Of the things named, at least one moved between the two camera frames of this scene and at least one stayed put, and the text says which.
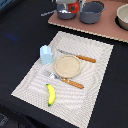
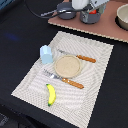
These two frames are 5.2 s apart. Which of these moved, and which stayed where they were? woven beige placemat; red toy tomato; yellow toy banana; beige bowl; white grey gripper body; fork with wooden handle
Moved: red toy tomato; white grey gripper body
Stayed: woven beige placemat; beige bowl; fork with wooden handle; yellow toy banana
